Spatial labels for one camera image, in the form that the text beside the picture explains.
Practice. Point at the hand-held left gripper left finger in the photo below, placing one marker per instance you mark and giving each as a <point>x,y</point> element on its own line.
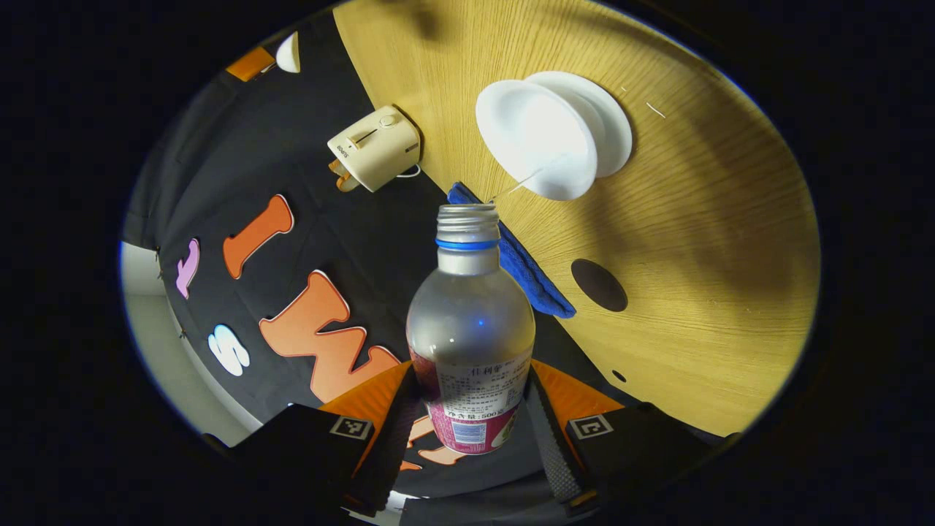
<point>391,446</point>

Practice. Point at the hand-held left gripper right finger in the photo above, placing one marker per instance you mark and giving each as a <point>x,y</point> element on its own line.
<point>549,446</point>

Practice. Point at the silver water bottle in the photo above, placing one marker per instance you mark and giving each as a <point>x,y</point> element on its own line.
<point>471,329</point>

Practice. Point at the dark round coaster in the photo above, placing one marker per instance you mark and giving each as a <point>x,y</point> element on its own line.
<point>599,285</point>

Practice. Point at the white teacup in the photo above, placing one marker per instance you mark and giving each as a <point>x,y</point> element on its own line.
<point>537,139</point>

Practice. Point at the blue towel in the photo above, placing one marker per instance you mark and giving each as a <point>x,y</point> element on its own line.
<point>533,277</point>

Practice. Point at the brown toast slice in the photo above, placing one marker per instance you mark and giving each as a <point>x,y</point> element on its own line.
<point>348,183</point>
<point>334,166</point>

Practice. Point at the cream toaster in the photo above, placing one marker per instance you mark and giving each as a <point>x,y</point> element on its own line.
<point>376,146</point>

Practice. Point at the white saucer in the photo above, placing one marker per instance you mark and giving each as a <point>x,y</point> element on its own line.
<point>610,124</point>

